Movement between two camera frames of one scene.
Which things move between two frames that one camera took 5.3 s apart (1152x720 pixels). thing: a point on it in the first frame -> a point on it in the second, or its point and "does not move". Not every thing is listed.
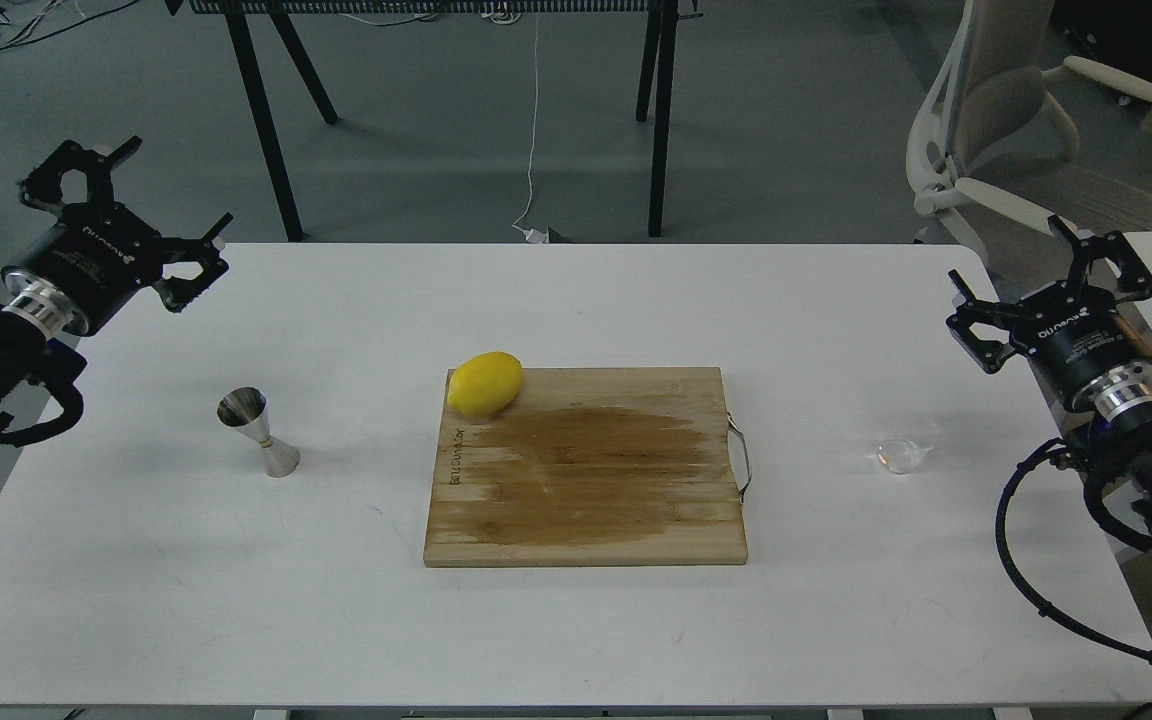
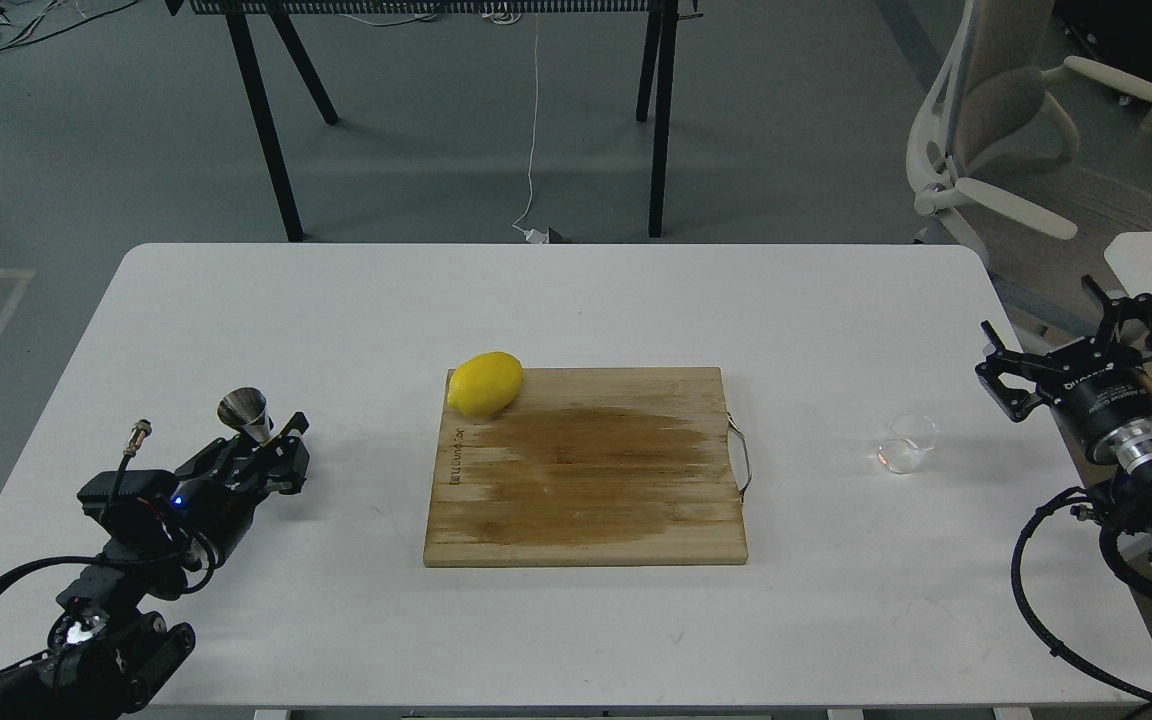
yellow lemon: (484, 384) does not move
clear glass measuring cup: (910, 438) does not move
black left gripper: (87, 267) -> (201, 509)
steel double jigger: (246, 409) does not move
